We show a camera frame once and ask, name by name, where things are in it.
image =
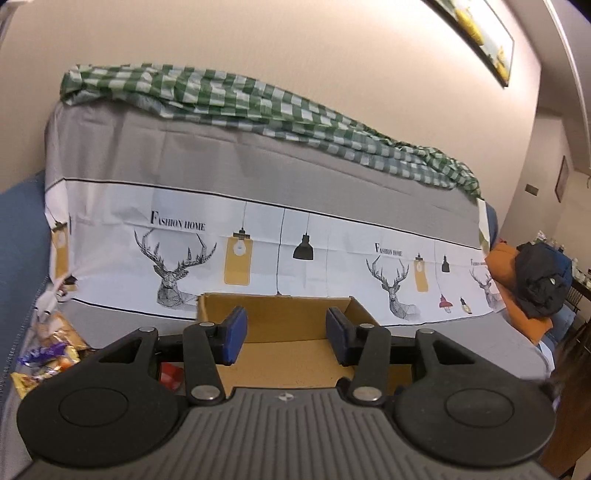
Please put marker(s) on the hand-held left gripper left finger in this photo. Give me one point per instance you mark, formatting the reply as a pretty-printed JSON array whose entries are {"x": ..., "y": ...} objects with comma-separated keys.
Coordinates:
[{"x": 233, "y": 337}]

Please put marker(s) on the grey printed sofa cover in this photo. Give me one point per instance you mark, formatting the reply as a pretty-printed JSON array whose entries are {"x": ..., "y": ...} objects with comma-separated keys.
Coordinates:
[{"x": 277, "y": 161}]

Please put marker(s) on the small dark wall frame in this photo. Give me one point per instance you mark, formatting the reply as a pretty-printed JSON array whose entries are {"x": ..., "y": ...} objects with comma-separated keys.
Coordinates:
[{"x": 562, "y": 180}]

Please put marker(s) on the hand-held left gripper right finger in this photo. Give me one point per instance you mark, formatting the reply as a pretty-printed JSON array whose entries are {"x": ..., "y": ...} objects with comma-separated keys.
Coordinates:
[{"x": 335, "y": 340}]

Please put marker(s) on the green checked cloth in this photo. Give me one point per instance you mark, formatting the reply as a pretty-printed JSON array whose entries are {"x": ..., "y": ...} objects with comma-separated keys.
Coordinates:
[{"x": 231, "y": 97}]

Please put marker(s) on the blue sofa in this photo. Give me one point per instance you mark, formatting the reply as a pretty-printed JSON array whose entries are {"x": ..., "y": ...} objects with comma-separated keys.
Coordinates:
[{"x": 23, "y": 230}]

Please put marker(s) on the wall switch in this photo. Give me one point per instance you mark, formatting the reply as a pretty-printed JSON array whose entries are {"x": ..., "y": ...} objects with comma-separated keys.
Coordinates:
[{"x": 532, "y": 189}]

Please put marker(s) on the red snack packet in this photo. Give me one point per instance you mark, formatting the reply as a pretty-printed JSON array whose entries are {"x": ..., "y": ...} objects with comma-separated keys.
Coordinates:
[{"x": 171, "y": 374}]

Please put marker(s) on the framed wall picture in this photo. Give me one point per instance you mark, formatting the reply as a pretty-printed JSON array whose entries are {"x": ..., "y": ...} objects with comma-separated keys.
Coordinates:
[{"x": 489, "y": 46}]

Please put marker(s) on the orange cushion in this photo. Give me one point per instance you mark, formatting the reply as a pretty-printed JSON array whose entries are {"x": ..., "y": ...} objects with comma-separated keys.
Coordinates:
[{"x": 503, "y": 265}]

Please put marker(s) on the pile of mixed snack packets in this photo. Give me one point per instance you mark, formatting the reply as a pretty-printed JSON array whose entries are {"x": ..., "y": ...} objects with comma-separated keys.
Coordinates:
[{"x": 51, "y": 355}]

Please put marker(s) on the brown cardboard box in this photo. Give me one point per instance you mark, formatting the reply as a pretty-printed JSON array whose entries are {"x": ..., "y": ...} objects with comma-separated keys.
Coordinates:
[{"x": 286, "y": 360}]

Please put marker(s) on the blue denim cloth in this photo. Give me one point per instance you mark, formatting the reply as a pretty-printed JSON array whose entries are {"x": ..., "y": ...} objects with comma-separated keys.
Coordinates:
[{"x": 561, "y": 327}]

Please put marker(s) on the black bag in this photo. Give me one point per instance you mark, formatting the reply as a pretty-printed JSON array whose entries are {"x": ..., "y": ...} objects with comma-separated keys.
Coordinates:
[{"x": 542, "y": 281}]

